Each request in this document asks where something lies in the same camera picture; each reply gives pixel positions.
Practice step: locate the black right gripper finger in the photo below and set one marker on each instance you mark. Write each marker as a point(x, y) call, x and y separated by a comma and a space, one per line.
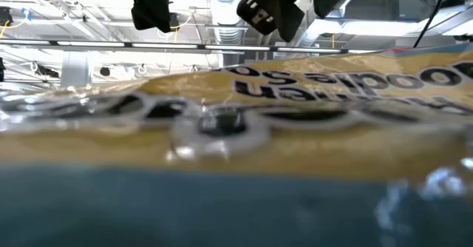
point(290, 19)

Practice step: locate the blue Maruchan ramen pack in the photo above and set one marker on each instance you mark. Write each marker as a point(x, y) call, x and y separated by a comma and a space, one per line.
point(295, 147)

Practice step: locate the white ceiling light panel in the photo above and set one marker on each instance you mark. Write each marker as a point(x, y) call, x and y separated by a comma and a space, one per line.
point(380, 28)

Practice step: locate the LED light bar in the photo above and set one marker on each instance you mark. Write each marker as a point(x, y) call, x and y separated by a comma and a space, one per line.
point(92, 44)

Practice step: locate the black mounted camera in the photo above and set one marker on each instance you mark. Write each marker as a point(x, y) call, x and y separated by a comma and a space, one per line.
point(175, 19)

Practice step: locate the silver diagonal duct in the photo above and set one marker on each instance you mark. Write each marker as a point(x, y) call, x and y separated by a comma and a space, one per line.
point(314, 32)

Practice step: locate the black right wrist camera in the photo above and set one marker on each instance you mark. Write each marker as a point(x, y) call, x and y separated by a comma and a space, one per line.
point(258, 14)

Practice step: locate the silver ventilation duct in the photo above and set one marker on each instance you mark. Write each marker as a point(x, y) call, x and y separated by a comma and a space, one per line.
point(226, 14)

